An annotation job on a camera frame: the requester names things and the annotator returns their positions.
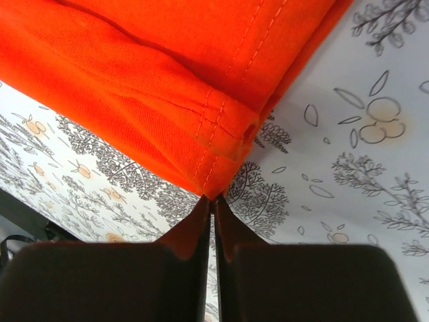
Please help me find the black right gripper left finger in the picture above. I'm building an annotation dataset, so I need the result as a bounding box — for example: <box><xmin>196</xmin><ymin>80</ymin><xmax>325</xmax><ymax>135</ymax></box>
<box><xmin>1</xmin><ymin>197</ymin><xmax>210</xmax><ymax>321</ymax></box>

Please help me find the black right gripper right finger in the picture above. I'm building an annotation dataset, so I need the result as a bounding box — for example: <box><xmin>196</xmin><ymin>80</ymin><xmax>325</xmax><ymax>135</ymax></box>
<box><xmin>213</xmin><ymin>197</ymin><xmax>416</xmax><ymax>321</ymax></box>

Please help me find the orange t shirt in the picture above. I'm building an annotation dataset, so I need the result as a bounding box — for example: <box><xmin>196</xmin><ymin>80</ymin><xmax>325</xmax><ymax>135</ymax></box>
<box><xmin>1</xmin><ymin>1</ymin><xmax>351</xmax><ymax>198</ymax></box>

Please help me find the floral table mat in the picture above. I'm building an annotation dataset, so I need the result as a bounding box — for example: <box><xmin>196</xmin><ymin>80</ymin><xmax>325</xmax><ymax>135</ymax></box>
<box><xmin>1</xmin><ymin>1</ymin><xmax>428</xmax><ymax>321</ymax></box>

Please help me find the black front table strip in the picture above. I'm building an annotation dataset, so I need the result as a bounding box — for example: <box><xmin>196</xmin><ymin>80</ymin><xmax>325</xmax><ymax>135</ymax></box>
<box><xmin>1</xmin><ymin>190</ymin><xmax>76</xmax><ymax>241</ymax></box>

